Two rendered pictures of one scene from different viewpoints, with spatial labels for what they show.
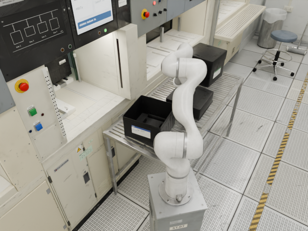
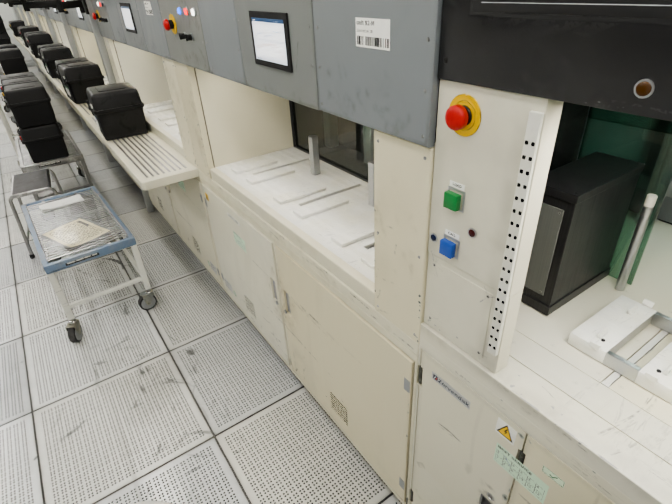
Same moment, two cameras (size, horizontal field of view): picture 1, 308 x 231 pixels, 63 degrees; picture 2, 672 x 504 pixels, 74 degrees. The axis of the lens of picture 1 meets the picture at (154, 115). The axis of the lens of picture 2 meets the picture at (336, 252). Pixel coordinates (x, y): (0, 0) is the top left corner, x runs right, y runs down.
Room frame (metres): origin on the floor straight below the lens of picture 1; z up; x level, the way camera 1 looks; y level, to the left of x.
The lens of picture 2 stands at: (1.06, -0.15, 1.56)
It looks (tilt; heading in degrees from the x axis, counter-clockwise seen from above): 32 degrees down; 113
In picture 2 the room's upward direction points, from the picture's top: 3 degrees counter-clockwise
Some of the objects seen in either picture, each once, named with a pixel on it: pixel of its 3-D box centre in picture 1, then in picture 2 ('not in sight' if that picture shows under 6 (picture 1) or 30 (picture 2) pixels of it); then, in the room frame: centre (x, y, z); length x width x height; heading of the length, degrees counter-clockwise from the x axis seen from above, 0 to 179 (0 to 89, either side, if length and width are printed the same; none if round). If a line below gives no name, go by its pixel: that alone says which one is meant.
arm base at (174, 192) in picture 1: (176, 180); not in sight; (0.82, -0.12, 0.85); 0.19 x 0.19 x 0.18
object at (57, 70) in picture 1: (49, 62); not in sight; (1.78, 0.82, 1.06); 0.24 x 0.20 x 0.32; 147
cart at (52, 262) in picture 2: not in sight; (89, 252); (-1.16, 1.36, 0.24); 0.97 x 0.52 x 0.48; 149
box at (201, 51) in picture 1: (204, 64); not in sight; (2.07, -0.46, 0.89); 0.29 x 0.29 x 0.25; 52
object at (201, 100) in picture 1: (189, 98); not in sight; (1.62, -0.28, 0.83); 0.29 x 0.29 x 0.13; 59
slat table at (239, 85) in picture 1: (180, 134); not in sight; (1.67, -0.24, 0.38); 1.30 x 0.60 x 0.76; 146
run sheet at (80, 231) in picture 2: not in sight; (75, 231); (-1.02, 1.24, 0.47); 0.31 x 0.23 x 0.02; 168
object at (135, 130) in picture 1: (150, 119); not in sight; (1.33, 0.03, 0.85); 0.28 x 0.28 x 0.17; 65
